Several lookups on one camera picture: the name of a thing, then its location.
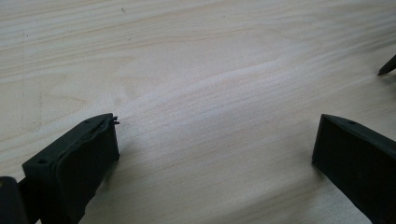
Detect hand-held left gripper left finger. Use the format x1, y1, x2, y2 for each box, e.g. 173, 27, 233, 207
21, 112, 120, 224

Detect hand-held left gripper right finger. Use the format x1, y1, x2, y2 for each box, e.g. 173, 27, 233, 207
311, 113, 396, 224

